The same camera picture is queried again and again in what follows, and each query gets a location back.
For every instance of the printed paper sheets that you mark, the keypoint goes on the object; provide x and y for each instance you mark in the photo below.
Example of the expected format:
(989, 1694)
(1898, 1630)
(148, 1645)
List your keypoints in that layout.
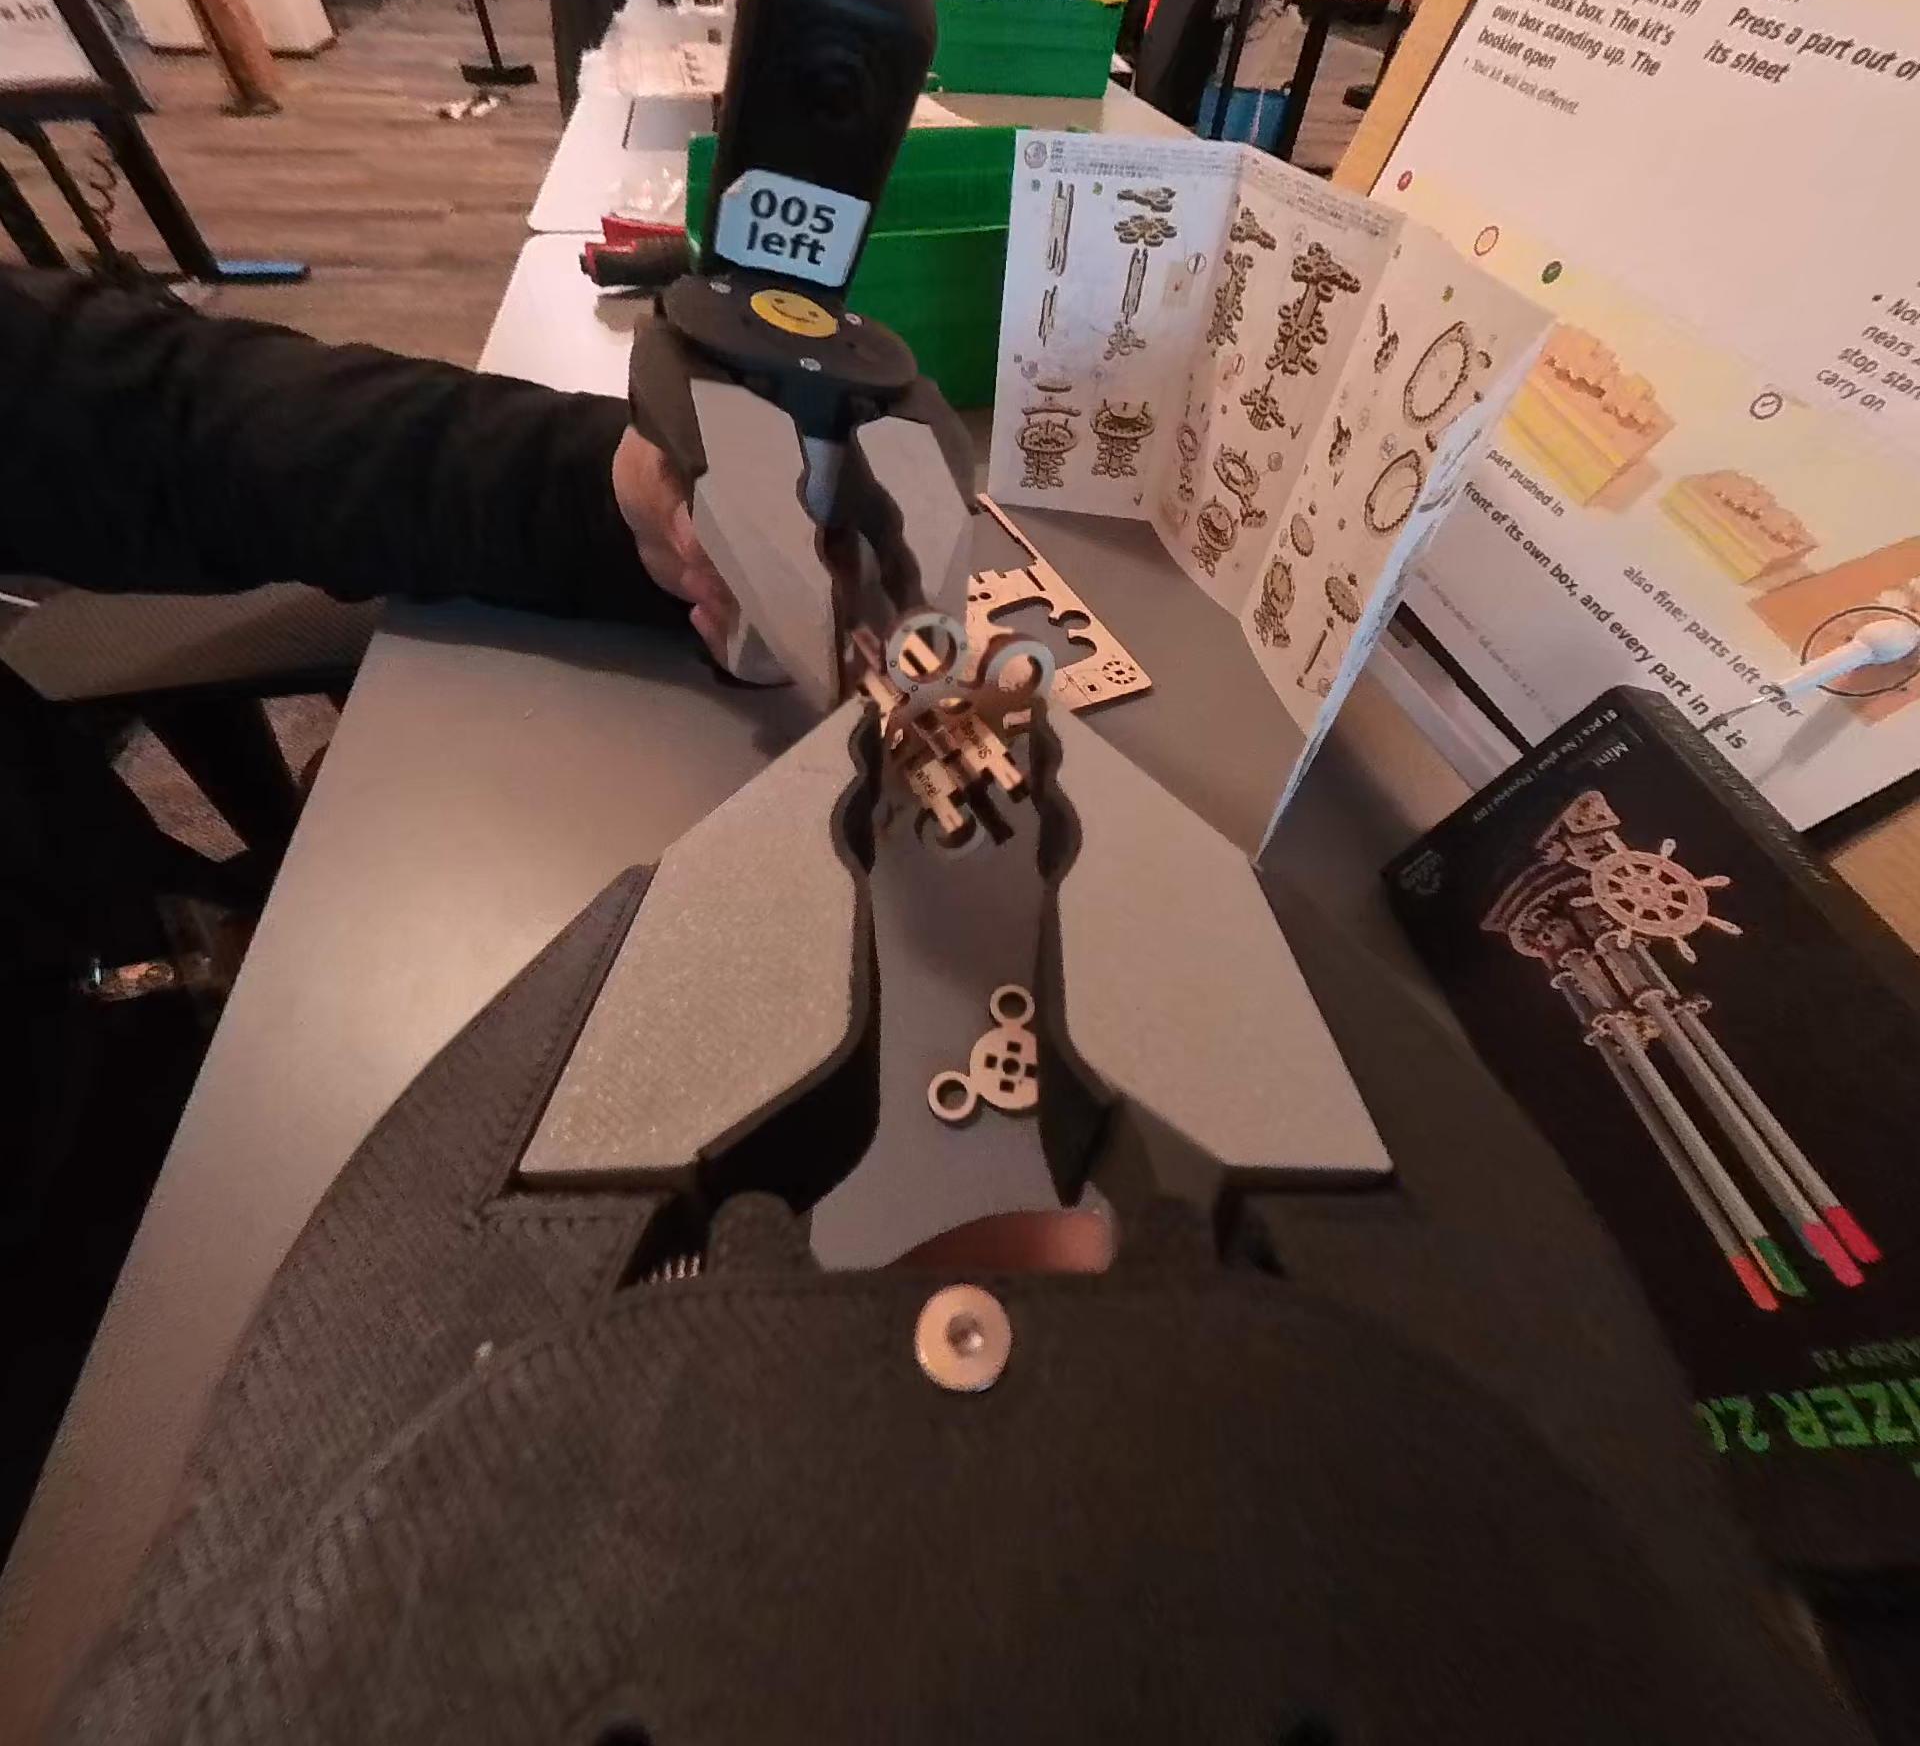
(660, 67)

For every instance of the wooden model assembly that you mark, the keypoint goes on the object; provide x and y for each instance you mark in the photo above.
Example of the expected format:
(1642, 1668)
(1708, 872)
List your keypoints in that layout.
(937, 756)

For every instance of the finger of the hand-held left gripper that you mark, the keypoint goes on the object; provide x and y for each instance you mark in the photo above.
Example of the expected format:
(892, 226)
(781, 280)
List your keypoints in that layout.
(759, 531)
(923, 500)

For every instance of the folded instruction booklet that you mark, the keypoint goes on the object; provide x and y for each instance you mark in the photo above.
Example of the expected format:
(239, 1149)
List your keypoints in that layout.
(1202, 319)

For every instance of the person's left hand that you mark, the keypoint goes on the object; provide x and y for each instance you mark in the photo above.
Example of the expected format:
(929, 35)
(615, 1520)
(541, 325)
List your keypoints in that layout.
(660, 531)

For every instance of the white instruction board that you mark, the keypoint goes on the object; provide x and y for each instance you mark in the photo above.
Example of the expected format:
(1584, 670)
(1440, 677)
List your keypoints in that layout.
(1725, 201)

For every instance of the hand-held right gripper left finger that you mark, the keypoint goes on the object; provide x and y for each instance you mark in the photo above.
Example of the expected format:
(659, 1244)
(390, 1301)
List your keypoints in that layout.
(707, 996)

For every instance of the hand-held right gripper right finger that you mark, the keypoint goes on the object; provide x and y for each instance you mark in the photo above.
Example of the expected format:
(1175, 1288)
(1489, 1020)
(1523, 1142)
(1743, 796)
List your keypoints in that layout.
(1202, 996)

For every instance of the green plastic bin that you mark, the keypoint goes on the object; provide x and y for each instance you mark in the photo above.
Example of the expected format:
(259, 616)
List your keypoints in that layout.
(1020, 50)
(929, 276)

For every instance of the plywood parts sheet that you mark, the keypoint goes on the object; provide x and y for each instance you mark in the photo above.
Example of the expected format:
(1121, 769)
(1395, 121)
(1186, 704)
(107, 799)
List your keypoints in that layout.
(1102, 684)

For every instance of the black model kit box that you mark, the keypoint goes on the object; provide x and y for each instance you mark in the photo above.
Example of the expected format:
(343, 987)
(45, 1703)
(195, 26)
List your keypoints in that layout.
(1531, 1026)

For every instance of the clear plastic bag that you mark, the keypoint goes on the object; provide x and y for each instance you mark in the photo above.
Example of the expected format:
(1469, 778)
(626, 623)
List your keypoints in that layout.
(647, 193)

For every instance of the person's left forearm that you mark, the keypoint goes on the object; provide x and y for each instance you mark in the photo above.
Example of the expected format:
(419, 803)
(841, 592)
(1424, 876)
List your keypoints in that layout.
(300, 456)

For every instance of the red and black tool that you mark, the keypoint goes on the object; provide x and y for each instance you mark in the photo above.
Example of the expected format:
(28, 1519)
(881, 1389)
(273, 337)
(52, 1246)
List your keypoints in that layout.
(630, 262)

